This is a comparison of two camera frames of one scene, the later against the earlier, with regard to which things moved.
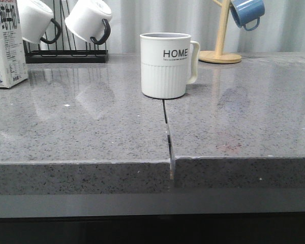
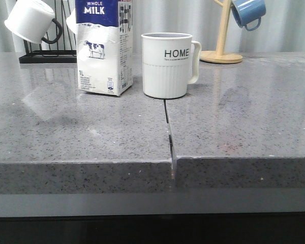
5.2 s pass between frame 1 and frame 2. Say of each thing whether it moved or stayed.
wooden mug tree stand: stayed
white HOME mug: stayed
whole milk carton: moved
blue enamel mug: stayed
